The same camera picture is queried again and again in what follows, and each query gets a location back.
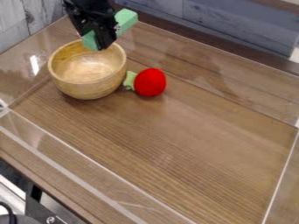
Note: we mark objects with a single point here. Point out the clear acrylic tray wall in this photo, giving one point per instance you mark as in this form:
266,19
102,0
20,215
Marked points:
84,186

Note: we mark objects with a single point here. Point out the brown wooden bowl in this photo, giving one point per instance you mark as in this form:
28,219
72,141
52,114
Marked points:
87,74

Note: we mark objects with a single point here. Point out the black metal clamp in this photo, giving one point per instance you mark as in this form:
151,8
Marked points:
46,209

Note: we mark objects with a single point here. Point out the red knitted strawberry toy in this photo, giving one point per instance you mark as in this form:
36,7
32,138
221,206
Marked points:
149,83

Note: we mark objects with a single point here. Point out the green foam block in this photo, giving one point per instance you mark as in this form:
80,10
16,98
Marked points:
126,19

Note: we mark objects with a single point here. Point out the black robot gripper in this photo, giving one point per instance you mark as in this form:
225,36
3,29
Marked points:
95,13

